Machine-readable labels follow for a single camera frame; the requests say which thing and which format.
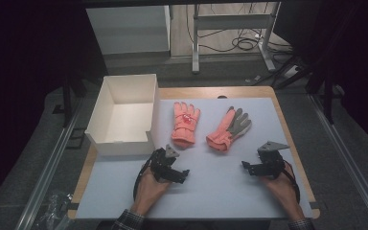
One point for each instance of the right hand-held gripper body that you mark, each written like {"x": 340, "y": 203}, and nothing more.
{"x": 271, "y": 164}

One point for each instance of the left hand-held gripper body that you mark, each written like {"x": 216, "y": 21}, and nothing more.
{"x": 160, "y": 164}

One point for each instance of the pink glove with grey palm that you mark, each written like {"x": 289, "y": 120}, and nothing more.
{"x": 228, "y": 131}

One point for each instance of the pink glove with red print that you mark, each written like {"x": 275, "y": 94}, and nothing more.
{"x": 184, "y": 124}

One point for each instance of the white cardboard box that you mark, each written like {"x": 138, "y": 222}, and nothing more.
{"x": 124, "y": 121}

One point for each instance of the person's left hand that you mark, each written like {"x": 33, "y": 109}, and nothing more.
{"x": 150, "y": 191}

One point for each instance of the person's right hand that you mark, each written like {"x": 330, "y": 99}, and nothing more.
{"x": 282, "y": 191}

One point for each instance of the light blue table mat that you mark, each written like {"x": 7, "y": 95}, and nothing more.
{"x": 211, "y": 185}

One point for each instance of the black stand leg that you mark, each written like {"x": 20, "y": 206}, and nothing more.
{"x": 67, "y": 102}
{"x": 329, "y": 102}

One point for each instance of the small white floor object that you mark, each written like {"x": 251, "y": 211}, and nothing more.
{"x": 257, "y": 77}

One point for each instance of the white power strip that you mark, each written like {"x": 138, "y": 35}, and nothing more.
{"x": 291, "y": 72}

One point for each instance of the clear plastic bag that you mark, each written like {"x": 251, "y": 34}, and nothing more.
{"x": 56, "y": 211}

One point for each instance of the white cabinet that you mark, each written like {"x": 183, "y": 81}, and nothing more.
{"x": 127, "y": 30}

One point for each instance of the aluminium floor rail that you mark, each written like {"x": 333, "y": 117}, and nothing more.
{"x": 49, "y": 166}
{"x": 351, "y": 166}

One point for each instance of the grey metal desk frame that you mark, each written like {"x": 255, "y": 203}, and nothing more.
{"x": 233, "y": 21}

